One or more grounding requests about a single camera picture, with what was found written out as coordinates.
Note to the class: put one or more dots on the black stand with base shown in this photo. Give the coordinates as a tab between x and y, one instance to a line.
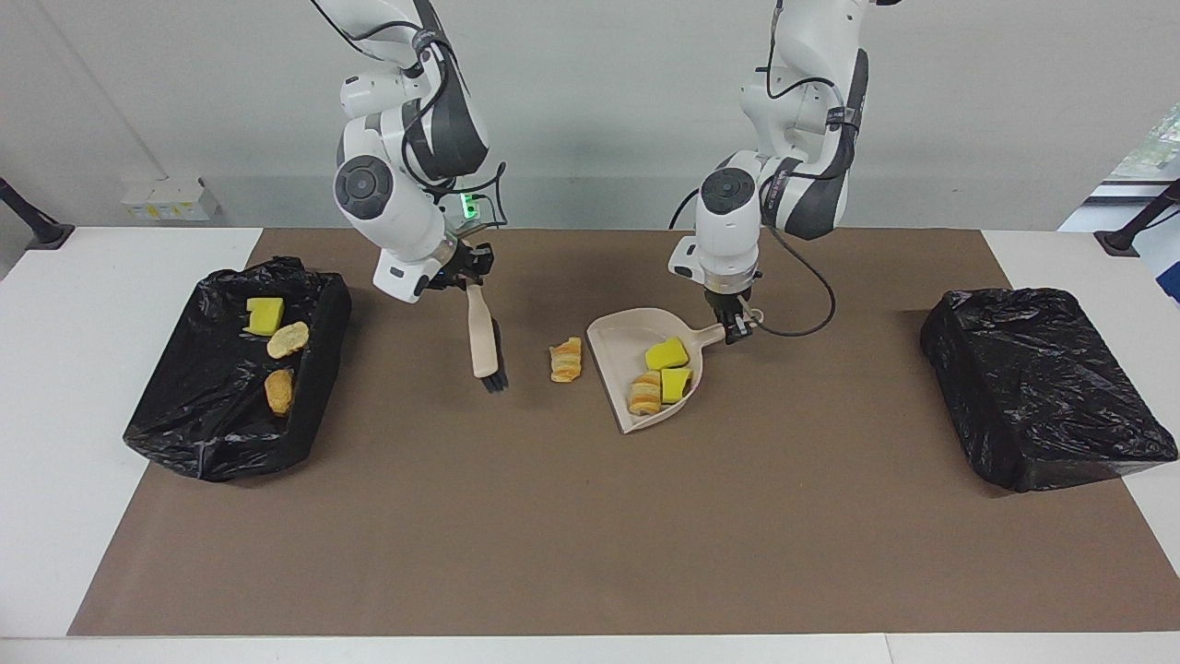
1138	226
32	226

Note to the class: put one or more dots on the pale beige round bread chunk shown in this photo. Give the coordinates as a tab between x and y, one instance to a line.
288	340

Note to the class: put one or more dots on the large pale yellow bread chunk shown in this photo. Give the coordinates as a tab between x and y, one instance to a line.
644	395

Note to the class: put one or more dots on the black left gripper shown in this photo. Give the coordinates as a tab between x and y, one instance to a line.
730	300

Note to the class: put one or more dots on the yellow sponge piece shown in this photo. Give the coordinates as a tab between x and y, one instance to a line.
666	354
677	385
265	316

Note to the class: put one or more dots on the brown table mat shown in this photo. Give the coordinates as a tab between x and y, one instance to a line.
590	553

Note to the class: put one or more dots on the window with green view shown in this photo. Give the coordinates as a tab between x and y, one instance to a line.
1152	148

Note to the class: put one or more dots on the closed black bag covered bin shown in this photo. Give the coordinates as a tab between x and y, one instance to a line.
1042	387

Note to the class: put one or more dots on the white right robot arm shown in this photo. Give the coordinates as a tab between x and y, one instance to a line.
387	194

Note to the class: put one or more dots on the beige plastic dustpan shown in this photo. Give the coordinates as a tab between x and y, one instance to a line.
618	350

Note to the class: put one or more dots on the small pale yellow bread chunk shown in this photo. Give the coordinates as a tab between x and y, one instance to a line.
566	361

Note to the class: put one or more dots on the open black bag lined bin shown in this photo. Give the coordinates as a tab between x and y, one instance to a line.
212	415

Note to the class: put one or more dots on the white wall socket box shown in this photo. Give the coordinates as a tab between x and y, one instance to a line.
171	201

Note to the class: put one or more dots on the orange brown bread roll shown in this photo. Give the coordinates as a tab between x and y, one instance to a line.
279	392

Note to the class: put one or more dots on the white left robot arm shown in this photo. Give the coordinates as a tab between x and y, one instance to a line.
728	212

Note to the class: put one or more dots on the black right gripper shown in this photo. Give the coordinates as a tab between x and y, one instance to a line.
466	266

